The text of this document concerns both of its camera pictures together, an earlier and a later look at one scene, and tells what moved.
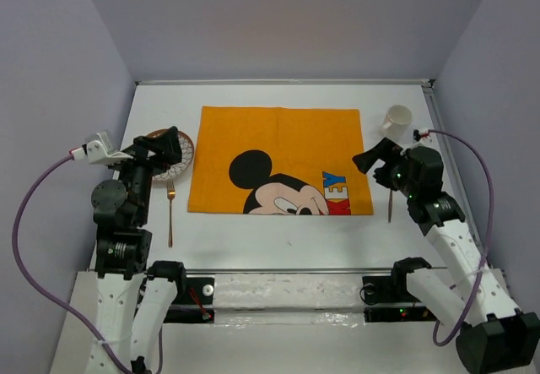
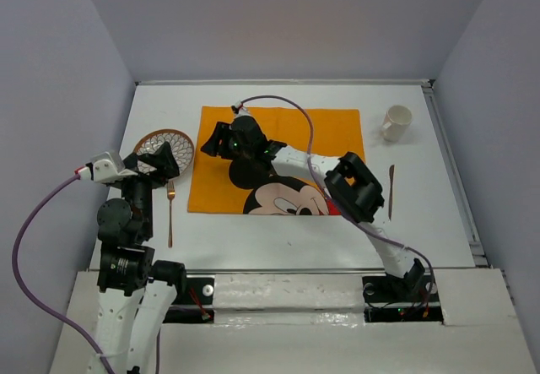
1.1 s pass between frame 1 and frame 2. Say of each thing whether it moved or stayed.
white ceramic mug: stayed
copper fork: stayed
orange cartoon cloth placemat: stayed
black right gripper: moved
